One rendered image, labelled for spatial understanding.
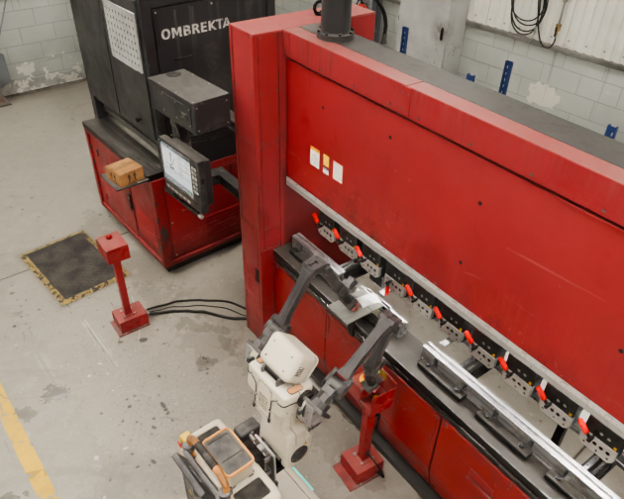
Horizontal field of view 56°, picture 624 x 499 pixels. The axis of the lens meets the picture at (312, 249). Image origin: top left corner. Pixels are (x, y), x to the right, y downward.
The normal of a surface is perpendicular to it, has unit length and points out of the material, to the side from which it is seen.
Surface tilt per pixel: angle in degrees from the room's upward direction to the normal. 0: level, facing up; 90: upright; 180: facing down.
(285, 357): 48
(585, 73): 90
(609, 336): 90
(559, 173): 90
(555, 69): 90
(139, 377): 0
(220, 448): 0
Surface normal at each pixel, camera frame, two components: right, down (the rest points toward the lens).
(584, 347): -0.81, 0.34
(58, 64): 0.64, 0.47
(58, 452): 0.02, -0.80
